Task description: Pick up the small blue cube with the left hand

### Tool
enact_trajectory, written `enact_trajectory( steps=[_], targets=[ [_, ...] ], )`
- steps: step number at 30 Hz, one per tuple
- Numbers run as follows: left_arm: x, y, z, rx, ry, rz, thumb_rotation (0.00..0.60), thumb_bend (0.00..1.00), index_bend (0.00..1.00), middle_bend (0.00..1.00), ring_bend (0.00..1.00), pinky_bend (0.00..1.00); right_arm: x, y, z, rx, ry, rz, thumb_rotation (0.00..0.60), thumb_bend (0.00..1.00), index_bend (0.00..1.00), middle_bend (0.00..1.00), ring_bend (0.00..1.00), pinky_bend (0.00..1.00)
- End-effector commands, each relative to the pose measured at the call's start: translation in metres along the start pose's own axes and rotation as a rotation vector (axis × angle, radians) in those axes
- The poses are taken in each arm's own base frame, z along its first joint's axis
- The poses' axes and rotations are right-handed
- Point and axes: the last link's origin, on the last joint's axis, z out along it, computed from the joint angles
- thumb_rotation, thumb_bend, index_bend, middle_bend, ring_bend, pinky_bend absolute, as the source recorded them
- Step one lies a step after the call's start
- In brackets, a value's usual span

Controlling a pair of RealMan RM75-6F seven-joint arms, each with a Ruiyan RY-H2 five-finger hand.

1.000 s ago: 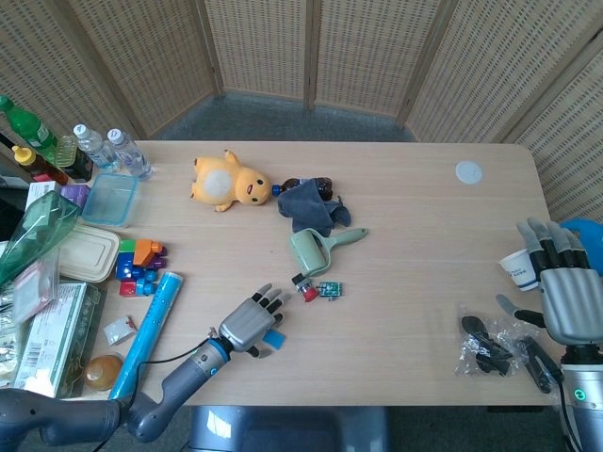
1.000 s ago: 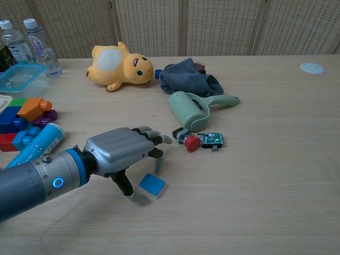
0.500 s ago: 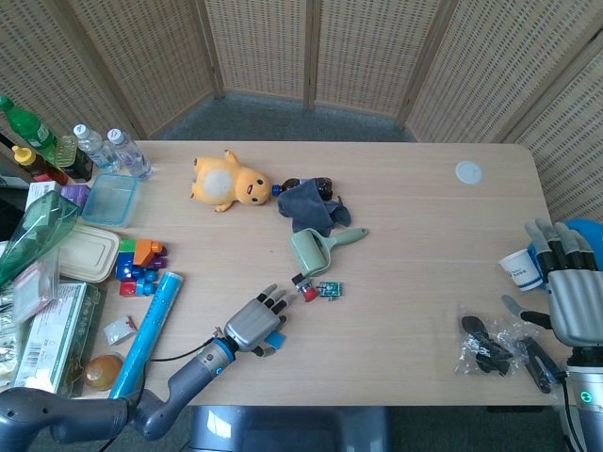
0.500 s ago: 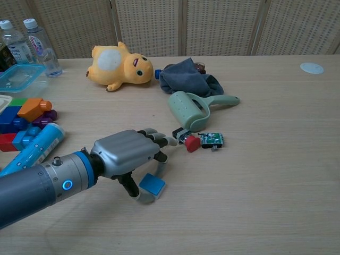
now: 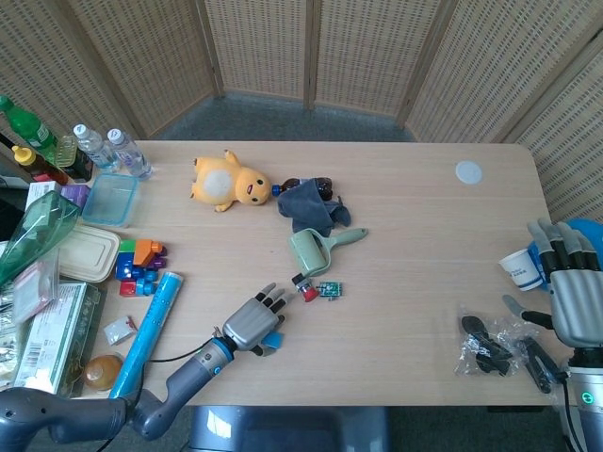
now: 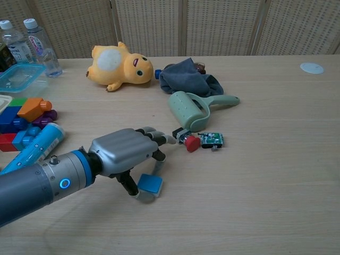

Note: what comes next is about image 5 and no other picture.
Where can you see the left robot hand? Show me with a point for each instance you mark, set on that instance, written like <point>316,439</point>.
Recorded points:
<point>247,325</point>

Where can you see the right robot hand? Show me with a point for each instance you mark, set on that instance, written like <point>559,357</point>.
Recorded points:
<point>577,301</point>

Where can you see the blue rectangular block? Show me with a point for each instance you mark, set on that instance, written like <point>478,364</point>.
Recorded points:
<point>277,340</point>

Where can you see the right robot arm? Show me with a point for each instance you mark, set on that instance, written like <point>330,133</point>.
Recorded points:
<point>586,400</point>

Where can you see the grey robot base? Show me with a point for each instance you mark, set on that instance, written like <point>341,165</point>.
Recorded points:
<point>287,431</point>

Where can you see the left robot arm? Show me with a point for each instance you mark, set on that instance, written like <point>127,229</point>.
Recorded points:
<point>198,365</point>

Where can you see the black blue hand tool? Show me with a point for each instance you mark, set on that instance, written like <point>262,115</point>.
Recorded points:
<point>542,365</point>

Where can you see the white blue paper cup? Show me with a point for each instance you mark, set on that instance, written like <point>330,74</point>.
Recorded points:
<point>520,270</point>

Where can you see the red emergency stop button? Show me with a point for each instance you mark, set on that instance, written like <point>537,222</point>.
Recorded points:
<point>308,293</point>

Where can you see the blue plastic object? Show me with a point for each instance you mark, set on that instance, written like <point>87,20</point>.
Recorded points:
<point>584,226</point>

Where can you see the green circuit board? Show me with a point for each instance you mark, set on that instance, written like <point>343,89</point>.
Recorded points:
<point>331,290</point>

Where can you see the green lint roller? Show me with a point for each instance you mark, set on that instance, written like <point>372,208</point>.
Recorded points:
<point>308,249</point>

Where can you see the blue paper roll tube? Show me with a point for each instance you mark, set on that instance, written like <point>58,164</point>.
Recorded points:
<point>148,329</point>

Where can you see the bag of black spoons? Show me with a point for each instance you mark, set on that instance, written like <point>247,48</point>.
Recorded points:
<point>485,343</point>

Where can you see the light blue building block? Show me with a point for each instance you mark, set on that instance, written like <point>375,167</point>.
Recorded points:
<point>148,281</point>

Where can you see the purple building block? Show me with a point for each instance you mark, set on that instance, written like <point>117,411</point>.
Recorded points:
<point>161,256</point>

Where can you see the red building block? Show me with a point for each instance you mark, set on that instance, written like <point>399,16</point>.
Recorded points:
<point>128,287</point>

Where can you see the orange building block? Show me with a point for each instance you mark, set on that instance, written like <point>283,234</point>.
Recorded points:
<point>145,252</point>

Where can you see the small white packet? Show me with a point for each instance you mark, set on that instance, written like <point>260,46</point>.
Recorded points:
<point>118,332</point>

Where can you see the grey cloth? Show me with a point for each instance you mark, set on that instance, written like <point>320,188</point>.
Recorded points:
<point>306,207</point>

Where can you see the dark blue building block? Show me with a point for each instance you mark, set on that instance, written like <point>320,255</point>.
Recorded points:
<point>125,266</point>

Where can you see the yellow plush toy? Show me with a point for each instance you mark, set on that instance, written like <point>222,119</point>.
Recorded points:
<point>221,183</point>

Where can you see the green building block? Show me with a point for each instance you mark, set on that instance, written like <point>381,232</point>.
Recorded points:
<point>127,246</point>

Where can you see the orange round jar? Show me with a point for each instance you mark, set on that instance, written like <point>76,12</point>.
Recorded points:
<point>103,373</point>

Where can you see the cola bottle blue cap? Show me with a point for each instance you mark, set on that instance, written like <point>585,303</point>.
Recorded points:
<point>325,184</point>

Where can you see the beige lunch box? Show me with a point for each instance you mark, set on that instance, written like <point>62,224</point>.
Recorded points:
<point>89,254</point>

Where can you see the clear container blue rim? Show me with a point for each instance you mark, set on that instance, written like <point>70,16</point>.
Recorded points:
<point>110,200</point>

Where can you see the green tea box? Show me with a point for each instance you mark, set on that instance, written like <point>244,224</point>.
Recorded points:
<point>56,334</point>

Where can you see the water bottle red logo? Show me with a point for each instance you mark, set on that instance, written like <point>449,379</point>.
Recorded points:
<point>129,153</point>

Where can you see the pink snack packet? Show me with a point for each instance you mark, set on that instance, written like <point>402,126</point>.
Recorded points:
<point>35,292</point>

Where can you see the purple small box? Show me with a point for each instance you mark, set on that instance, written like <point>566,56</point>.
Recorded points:
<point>75,194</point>

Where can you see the green plastic bag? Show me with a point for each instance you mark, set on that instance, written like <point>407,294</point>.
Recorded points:
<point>37,230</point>

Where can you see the water bottle blue label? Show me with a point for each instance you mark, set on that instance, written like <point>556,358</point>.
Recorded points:
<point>96,148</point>

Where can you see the dark olive oil bottle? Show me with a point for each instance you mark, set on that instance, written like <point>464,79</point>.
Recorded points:
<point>75,157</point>

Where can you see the white carton box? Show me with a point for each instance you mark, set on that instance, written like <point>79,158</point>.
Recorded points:
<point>42,193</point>

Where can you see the yellow cap sauce bottle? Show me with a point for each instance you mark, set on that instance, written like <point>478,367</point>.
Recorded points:
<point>40,165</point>

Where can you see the woven rattan folding screen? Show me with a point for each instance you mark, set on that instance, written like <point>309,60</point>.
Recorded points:
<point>264,47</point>

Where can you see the green soda bottle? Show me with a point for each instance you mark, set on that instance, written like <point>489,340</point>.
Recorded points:
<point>30,129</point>

